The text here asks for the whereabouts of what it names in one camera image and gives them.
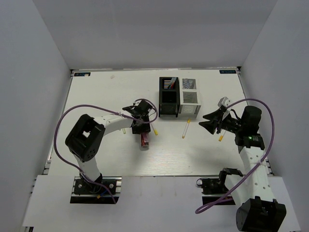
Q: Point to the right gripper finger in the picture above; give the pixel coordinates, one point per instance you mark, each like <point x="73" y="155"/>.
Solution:
<point x="210" y="126"/>
<point x="216" y="115"/>

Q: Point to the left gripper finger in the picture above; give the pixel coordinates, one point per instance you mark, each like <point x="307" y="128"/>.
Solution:
<point x="146" y="128"/>
<point x="138" y="128"/>

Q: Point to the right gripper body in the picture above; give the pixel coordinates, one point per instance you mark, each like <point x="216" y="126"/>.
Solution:
<point x="231" y="124"/>

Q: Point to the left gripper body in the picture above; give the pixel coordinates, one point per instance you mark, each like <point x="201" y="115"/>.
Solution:
<point x="145" y="119"/>

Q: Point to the pink capped tube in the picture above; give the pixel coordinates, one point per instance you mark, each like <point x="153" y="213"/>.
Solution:
<point x="144" y="140"/>

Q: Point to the bright yellow marker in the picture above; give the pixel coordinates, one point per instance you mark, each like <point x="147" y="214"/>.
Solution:
<point x="154" y="129"/>

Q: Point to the amber yellow marker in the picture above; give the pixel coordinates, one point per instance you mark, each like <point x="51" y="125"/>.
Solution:
<point x="221" y="136"/>

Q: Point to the orange yellow marker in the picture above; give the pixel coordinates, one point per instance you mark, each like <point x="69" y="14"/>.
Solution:
<point x="186" y="128"/>

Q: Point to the clear blue spray bottle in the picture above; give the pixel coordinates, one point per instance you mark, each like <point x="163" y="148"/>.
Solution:
<point x="189" y="83"/>

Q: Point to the red pen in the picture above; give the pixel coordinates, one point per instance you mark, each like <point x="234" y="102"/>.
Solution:
<point x="175" y="82"/>

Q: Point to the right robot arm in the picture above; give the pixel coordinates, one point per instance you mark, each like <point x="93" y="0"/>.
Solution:
<point x="258" y="210"/>

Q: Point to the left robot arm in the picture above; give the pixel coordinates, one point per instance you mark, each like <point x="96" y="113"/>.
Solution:
<point x="85" y="138"/>

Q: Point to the black slotted container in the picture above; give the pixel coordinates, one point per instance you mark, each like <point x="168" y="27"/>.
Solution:
<point x="169" y="98"/>

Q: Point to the white slotted container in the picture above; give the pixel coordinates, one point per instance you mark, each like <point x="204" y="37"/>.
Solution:
<point x="190" y="102"/>

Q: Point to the right corner label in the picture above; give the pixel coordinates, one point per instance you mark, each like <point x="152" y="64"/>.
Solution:
<point x="227" y="71"/>

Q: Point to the corner label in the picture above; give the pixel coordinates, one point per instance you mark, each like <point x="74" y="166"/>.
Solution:
<point x="227" y="71"/>
<point x="82" y="74"/>

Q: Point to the left corner label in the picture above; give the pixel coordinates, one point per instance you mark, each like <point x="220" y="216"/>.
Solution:
<point x="82" y="74"/>

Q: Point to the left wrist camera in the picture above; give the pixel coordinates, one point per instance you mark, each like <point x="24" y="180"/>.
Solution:
<point x="139" y="103"/>

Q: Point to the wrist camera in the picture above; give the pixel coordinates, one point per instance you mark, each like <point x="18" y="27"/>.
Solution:
<point x="223" y="103"/>
<point x="139" y="103"/>

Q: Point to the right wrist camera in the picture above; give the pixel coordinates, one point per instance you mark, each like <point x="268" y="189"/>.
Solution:
<point x="223" y="103"/>

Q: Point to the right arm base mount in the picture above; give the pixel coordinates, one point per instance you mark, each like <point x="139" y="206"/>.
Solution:
<point x="214" y="188"/>

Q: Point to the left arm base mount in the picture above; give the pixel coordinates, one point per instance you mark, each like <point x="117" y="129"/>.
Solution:
<point x="87" y="193"/>

